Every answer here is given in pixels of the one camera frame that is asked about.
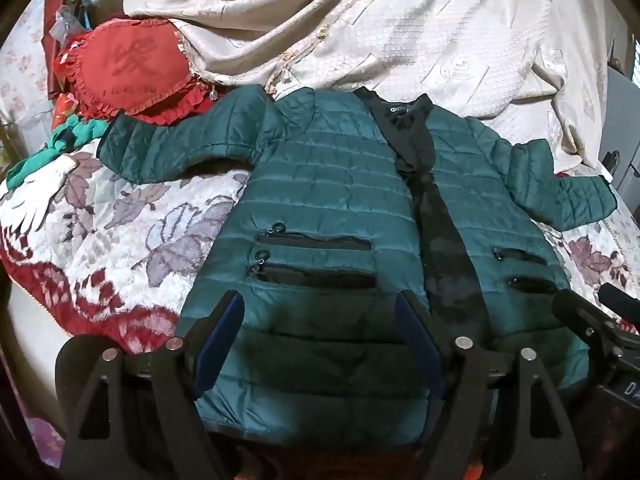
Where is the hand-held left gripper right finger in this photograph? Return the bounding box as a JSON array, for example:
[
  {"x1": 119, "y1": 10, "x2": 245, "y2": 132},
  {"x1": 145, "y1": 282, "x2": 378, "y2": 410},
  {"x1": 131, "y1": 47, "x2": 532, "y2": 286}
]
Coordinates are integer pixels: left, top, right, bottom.
[{"x1": 396, "y1": 290, "x2": 586, "y2": 480}]

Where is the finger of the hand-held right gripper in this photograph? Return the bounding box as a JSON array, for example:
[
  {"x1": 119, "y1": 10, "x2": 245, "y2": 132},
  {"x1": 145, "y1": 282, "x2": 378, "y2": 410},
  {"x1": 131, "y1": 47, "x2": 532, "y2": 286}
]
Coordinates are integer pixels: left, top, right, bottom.
[
  {"x1": 551, "y1": 290, "x2": 621, "y2": 348},
  {"x1": 599, "y1": 282, "x2": 640, "y2": 312}
]

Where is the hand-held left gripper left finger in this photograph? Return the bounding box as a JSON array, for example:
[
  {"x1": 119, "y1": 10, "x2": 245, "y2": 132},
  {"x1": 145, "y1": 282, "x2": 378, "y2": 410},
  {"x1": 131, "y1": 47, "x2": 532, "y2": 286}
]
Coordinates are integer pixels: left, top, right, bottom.
[{"x1": 55, "y1": 290, "x2": 246, "y2": 480}]

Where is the green quilted jacket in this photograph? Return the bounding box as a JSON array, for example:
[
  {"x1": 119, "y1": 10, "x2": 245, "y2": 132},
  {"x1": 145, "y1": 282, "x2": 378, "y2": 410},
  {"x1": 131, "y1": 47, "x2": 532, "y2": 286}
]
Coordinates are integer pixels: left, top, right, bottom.
[{"x1": 97, "y1": 85, "x2": 618, "y2": 448}]

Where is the floral patterned blanket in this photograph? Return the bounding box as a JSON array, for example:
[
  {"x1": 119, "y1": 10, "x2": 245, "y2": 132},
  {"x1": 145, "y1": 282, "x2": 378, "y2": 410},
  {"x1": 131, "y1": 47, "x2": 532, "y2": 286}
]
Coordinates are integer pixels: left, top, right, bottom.
[{"x1": 0, "y1": 135, "x2": 640, "y2": 358}]

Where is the grey appliance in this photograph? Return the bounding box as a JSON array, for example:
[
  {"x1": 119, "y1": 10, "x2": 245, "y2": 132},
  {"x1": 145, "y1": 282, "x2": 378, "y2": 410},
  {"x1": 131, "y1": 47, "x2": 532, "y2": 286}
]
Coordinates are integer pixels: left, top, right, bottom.
[{"x1": 597, "y1": 66, "x2": 640, "y2": 188}]

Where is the white knitted glove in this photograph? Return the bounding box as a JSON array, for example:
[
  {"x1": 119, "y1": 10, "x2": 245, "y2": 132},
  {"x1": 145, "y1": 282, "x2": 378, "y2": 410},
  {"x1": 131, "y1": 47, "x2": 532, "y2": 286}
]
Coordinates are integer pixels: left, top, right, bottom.
[{"x1": 6, "y1": 156, "x2": 80, "y2": 235}]

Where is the green cloth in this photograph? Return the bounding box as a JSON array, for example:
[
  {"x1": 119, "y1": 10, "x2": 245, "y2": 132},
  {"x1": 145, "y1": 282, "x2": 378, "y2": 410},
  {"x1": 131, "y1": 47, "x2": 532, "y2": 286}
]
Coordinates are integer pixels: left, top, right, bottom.
[{"x1": 9, "y1": 114, "x2": 110, "y2": 182}]

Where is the red heart-shaped ruffled pillow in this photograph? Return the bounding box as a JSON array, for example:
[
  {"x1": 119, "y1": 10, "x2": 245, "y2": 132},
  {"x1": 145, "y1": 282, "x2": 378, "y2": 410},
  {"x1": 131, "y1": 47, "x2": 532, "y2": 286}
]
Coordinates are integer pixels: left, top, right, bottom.
[{"x1": 56, "y1": 16, "x2": 217, "y2": 127}]

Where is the cream embroidered bedspread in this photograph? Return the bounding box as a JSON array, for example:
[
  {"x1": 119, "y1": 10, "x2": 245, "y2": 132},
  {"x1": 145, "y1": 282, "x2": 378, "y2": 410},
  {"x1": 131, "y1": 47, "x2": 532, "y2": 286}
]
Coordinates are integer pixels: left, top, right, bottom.
[{"x1": 121, "y1": 0, "x2": 628, "y2": 183}]

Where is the pale flowered fabric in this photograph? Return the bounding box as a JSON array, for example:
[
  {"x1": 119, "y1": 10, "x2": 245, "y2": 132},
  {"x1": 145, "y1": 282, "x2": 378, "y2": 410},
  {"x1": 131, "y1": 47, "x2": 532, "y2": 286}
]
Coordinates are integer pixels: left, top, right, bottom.
[{"x1": 0, "y1": 4, "x2": 57, "y2": 128}]

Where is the clear plastic bag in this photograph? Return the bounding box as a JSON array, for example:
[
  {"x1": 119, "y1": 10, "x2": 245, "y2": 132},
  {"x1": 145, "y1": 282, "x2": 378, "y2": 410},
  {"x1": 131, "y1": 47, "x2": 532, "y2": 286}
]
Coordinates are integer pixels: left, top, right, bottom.
[{"x1": 51, "y1": 4, "x2": 85, "y2": 43}]

